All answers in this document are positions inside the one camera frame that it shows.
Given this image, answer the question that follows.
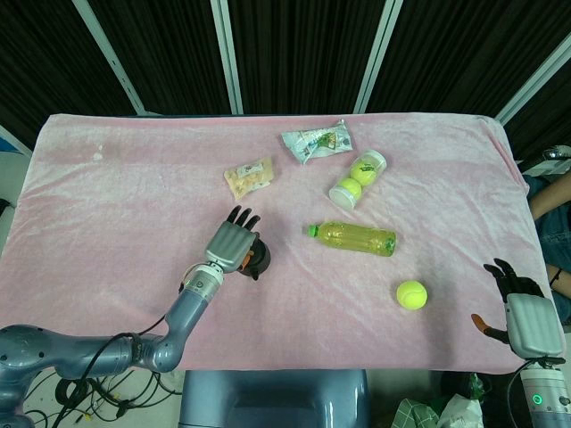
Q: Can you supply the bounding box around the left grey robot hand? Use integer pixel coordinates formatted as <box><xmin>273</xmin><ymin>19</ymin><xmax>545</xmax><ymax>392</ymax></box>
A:
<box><xmin>203</xmin><ymin>204</ymin><xmax>264</xmax><ymax>274</ymax></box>

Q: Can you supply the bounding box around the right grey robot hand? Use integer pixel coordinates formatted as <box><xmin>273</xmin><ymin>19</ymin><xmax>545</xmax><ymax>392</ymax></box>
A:
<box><xmin>471</xmin><ymin>257</ymin><xmax>567</xmax><ymax>360</ymax></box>

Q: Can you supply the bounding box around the person forearm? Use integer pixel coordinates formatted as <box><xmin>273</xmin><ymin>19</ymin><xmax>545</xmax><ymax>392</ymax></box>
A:
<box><xmin>530</xmin><ymin>177</ymin><xmax>571</xmax><ymax>219</ymax></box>

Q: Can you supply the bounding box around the black cup-shaped container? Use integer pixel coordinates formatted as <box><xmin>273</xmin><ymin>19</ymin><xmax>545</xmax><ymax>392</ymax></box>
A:
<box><xmin>238</xmin><ymin>234</ymin><xmax>272</xmax><ymax>281</ymax></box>

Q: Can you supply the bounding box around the clear bag of beige snacks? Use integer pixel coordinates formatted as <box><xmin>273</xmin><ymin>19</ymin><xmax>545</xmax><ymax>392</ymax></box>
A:
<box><xmin>223</xmin><ymin>154</ymin><xmax>277</xmax><ymax>201</ymax></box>

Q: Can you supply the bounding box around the person in blue jeans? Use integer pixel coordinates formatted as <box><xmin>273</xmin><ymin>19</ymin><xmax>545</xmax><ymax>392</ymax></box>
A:
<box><xmin>524</xmin><ymin>173</ymin><xmax>571</xmax><ymax>331</ymax></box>

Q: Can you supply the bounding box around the pink plush table cloth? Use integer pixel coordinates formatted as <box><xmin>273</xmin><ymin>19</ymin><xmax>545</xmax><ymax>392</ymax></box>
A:
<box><xmin>0</xmin><ymin>113</ymin><xmax>548</xmax><ymax>374</ymax></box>

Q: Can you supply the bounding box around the white plastic bag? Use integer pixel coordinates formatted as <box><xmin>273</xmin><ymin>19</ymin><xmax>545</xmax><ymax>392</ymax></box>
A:
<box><xmin>436</xmin><ymin>391</ymin><xmax>485</xmax><ymax>428</ymax></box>

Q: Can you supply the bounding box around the green tea plastic bottle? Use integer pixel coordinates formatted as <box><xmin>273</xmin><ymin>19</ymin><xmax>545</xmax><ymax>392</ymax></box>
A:
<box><xmin>307</xmin><ymin>219</ymin><xmax>397</xmax><ymax>258</ymax></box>

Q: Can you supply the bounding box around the loose yellow tennis ball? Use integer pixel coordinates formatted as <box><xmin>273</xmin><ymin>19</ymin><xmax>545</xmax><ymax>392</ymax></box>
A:
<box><xmin>395</xmin><ymin>279</ymin><xmax>429</xmax><ymax>309</ymax></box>

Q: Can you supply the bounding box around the tennis ball inside tube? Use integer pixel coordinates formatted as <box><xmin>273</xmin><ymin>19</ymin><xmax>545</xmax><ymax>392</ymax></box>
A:
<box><xmin>336</xmin><ymin>177</ymin><xmax>362</xmax><ymax>201</ymax></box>
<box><xmin>350</xmin><ymin>159</ymin><xmax>377</xmax><ymax>186</ymax></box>

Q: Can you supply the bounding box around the white green snack bag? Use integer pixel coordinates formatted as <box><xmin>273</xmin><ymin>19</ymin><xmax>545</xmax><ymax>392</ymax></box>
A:
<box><xmin>279</xmin><ymin>119</ymin><xmax>358</xmax><ymax>166</ymax></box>

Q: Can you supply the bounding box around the clear tennis ball tube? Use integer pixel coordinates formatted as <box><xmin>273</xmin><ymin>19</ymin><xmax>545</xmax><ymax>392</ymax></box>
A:
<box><xmin>328</xmin><ymin>150</ymin><xmax>388</xmax><ymax>210</ymax></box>

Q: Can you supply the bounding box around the green checkered bag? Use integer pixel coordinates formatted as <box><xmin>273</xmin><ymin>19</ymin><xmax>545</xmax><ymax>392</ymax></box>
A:
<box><xmin>392</xmin><ymin>399</ymin><xmax>441</xmax><ymax>428</ymax></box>

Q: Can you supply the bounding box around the blue-grey robot torso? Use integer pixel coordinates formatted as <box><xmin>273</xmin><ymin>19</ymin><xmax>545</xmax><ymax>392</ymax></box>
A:
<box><xmin>178</xmin><ymin>368</ymin><xmax>371</xmax><ymax>428</ymax></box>

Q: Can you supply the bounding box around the white blue sign board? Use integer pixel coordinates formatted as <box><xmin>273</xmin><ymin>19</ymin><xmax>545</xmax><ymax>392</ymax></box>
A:
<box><xmin>0</xmin><ymin>124</ymin><xmax>32</xmax><ymax>155</ymax></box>

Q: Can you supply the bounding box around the white partition post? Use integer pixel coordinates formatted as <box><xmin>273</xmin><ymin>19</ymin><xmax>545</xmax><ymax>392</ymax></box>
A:
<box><xmin>70</xmin><ymin>0</ymin><xmax>146</xmax><ymax>115</ymax></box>
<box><xmin>494</xmin><ymin>39</ymin><xmax>571</xmax><ymax>122</ymax></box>
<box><xmin>209</xmin><ymin>0</ymin><xmax>244</xmax><ymax>115</ymax></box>
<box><xmin>356</xmin><ymin>0</ymin><xmax>405</xmax><ymax>113</ymax></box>

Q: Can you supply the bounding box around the black floor cable bundle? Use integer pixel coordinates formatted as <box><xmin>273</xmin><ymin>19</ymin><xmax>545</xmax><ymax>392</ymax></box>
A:
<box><xmin>26</xmin><ymin>369</ymin><xmax>184</xmax><ymax>428</ymax></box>

